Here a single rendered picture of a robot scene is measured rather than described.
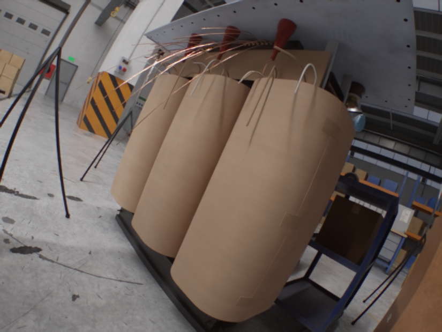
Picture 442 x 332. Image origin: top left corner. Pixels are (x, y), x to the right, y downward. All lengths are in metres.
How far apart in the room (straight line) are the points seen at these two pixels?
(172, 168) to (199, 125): 0.23
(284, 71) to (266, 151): 0.38
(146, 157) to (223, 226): 0.75
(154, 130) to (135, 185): 0.35
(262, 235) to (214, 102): 0.60
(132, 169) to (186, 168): 0.50
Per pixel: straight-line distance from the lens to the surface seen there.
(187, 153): 1.01
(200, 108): 1.05
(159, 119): 1.37
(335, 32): 0.98
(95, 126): 5.96
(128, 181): 1.44
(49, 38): 14.21
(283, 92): 0.80
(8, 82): 6.69
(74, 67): 14.04
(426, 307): 1.09
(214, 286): 0.82
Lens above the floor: 0.74
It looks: 2 degrees down
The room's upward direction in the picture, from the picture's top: 24 degrees clockwise
